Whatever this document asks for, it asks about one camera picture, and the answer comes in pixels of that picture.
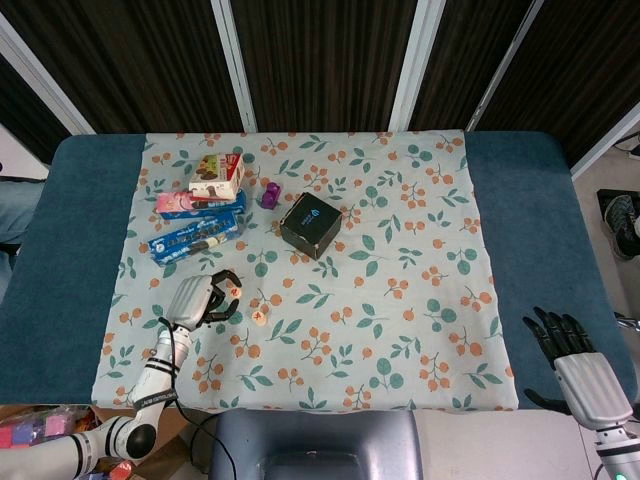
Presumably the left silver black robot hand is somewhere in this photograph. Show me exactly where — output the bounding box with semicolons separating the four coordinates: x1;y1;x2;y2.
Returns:
166;268;245;332

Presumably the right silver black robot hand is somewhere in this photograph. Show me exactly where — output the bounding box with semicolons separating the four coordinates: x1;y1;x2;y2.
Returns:
522;306;634;430

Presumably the long blue Oreo box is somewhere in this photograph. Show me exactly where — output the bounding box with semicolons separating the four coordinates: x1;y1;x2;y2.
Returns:
147;210;241;268

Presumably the pink blue Oreo box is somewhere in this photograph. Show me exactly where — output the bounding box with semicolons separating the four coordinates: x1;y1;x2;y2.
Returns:
155;188;248;221

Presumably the brown cardboard box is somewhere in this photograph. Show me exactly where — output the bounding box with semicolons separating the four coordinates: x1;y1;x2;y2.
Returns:
0;403;174;451

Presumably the white red cookie box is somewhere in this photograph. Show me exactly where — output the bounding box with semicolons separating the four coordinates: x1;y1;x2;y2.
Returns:
188;152;246;200

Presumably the small purple plastic toy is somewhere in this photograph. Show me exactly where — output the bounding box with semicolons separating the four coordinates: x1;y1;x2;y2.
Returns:
259;180;282;210

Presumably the black cardboard cube box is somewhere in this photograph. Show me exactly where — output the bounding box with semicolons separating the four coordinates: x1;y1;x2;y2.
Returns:
278;191;344;261

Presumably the floral fruit print tablecloth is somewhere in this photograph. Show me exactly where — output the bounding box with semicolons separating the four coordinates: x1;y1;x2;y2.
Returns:
89;130;521;414

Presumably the dark grey sneaker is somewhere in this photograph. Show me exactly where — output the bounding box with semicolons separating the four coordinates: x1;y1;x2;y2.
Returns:
603;193;640;261

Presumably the grey blue robot torso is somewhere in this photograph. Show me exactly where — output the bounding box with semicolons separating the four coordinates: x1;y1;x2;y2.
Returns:
207;408;424;480

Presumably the magenta foam cube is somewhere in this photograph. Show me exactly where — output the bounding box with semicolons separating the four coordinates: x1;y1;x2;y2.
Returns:
45;412;76;441

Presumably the person leg in jeans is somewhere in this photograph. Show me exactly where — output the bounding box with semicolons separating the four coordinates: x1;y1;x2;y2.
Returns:
0;179;49;246

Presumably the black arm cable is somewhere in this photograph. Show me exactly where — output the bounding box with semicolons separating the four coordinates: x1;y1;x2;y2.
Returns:
158;316;236;480

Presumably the white partition frame post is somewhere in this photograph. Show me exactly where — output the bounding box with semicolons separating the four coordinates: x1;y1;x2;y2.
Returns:
209;0;259;134
0;12;97;136
464;0;545;132
387;0;447;132
569;99;640;180

